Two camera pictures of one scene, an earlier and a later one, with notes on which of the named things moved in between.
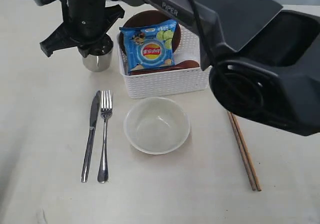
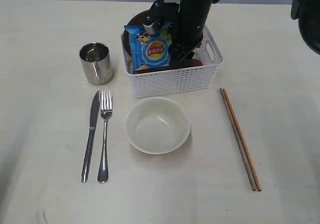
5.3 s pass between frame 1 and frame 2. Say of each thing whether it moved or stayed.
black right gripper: moved
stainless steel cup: moved
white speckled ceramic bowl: stayed
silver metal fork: stayed
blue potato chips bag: moved
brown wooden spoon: stayed
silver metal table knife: stayed
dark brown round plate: moved
